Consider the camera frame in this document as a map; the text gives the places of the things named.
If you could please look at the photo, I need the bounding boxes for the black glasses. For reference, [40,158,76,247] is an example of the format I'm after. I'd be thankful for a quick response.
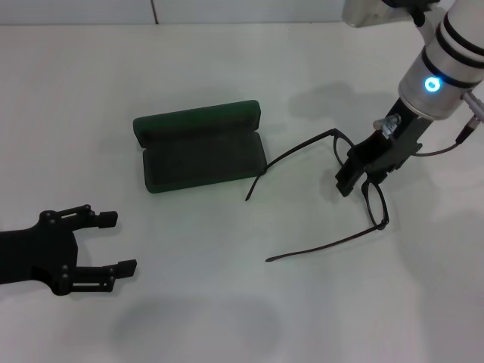
[244,128,390,264]

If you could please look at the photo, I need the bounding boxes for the right gripper cable with plug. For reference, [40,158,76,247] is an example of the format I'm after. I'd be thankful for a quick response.
[372,92,484,158]

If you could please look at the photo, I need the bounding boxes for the green glasses case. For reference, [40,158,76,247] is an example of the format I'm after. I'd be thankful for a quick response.
[132,99,268,195]

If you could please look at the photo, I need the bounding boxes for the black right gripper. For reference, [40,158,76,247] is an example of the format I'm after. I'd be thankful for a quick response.
[334,98,432,198]

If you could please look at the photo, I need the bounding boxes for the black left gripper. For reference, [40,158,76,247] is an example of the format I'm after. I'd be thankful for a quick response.
[0,203,138,296]

